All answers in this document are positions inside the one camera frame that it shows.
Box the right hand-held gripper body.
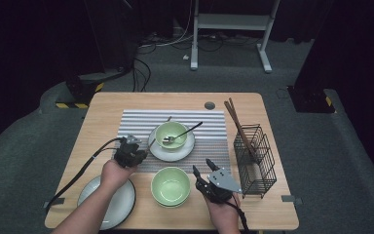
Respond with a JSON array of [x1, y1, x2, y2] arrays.
[[195, 167, 243, 205]]

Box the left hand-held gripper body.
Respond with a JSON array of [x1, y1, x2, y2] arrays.
[[113, 134, 144, 169]]

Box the brown wooden chopstick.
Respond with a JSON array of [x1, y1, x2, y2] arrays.
[[223, 100, 260, 163], [228, 97, 261, 163], [146, 115, 173, 154]]

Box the white plate dark rim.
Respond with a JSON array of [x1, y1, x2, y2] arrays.
[[147, 125, 197, 163], [77, 175, 136, 231]]

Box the green bowl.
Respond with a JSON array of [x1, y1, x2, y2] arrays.
[[150, 166, 192, 207], [155, 198, 189, 209], [155, 121, 189, 151]]

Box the black wire cutlery basket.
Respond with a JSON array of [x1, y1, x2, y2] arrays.
[[233, 123, 278, 199]]

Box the metal spoon black handle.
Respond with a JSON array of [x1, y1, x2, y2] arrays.
[[162, 121, 205, 146]]

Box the person's left hand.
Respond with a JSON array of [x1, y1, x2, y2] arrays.
[[100, 159, 138, 193]]

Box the person's right hand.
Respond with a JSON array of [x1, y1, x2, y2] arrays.
[[205, 193, 242, 234]]

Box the grey striped placemat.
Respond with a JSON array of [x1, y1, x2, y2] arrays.
[[110, 109, 232, 174]]

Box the grey tape strip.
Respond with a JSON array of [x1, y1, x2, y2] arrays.
[[43, 197, 66, 209], [280, 194, 304, 207]]

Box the black stand base yellow stripes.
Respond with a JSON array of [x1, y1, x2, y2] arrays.
[[286, 85, 336, 114], [55, 69, 105, 110]]

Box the black equipment column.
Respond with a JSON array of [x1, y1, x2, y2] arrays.
[[84, 0, 139, 74]]

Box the dark curtain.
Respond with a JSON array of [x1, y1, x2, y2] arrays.
[[0, 0, 89, 154], [300, 0, 374, 196]]

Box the right hand-held gripper black cable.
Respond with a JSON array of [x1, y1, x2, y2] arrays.
[[225, 199, 251, 234]]

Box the hand-held gripper black cable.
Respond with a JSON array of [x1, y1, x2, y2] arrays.
[[225, 199, 251, 234], [44, 136, 125, 213]]

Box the left hand-held gripper black cable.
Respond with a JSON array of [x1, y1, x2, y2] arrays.
[[44, 136, 125, 213]]

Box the black looped floor cable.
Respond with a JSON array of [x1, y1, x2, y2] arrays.
[[131, 58, 152, 93]]

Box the black floor cable bundle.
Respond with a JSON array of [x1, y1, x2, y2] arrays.
[[197, 32, 261, 54]]

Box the white floor cable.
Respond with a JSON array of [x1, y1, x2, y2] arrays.
[[138, 0, 196, 50]]

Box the white metal stand frame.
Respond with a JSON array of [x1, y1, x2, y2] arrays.
[[190, 0, 281, 74]]

